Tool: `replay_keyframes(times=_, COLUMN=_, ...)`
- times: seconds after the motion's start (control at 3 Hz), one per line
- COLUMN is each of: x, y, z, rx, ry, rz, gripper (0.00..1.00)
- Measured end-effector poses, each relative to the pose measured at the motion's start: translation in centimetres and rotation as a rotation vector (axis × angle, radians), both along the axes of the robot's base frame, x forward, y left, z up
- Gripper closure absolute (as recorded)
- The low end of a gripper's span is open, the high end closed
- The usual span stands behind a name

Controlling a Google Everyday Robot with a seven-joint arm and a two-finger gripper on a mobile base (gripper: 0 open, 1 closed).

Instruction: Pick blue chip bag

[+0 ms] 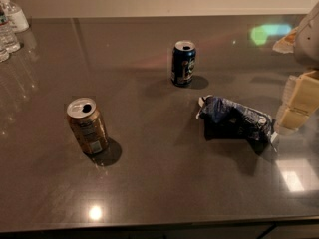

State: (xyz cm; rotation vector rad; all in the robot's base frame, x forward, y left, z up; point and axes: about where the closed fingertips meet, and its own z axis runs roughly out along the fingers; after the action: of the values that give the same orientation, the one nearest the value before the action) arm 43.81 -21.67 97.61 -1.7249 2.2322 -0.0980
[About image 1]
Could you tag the blue soda can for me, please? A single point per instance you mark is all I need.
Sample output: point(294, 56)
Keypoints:
point(183, 62)

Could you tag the white pump sanitizer bottle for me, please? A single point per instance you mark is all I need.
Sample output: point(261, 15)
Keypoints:
point(15, 16)

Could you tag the clear water bottle at edge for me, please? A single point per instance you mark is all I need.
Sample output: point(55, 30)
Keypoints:
point(4, 55)

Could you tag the blue chip bag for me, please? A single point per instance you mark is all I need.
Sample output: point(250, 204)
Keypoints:
point(226, 119)

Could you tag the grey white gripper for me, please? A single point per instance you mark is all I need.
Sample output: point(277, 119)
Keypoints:
point(308, 42)

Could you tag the gold soda can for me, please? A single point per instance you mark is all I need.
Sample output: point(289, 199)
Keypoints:
point(87, 124)

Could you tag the clear plastic water bottle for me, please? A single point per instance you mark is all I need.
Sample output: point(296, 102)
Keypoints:
point(7, 36)

